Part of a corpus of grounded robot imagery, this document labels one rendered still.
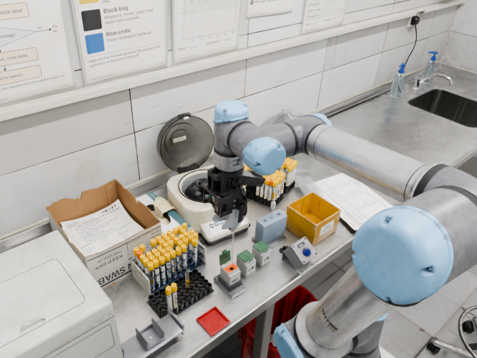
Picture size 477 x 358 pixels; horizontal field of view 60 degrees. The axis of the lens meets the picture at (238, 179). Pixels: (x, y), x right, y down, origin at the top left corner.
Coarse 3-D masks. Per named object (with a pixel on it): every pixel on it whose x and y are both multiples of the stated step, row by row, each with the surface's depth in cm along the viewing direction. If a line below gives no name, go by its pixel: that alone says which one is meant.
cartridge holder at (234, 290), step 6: (216, 276) 125; (216, 282) 124; (222, 282) 122; (240, 282) 122; (222, 288) 123; (228, 288) 120; (234, 288) 122; (240, 288) 122; (228, 294) 121; (234, 294) 120
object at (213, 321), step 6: (210, 312) 116; (216, 312) 116; (198, 318) 114; (204, 318) 114; (210, 318) 114; (216, 318) 115; (222, 318) 115; (204, 324) 113; (210, 324) 113; (216, 324) 113; (222, 324) 113; (228, 324) 113; (210, 330) 111; (216, 330) 111
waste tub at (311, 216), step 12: (312, 192) 148; (300, 204) 146; (312, 204) 150; (324, 204) 146; (288, 216) 143; (300, 216) 138; (312, 216) 152; (324, 216) 148; (336, 216) 141; (288, 228) 145; (300, 228) 140; (312, 228) 135; (324, 228) 139; (312, 240) 137
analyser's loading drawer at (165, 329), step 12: (168, 312) 110; (156, 324) 104; (168, 324) 108; (180, 324) 106; (144, 336) 105; (156, 336) 105; (168, 336) 105; (132, 348) 102; (144, 348) 102; (156, 348) 102
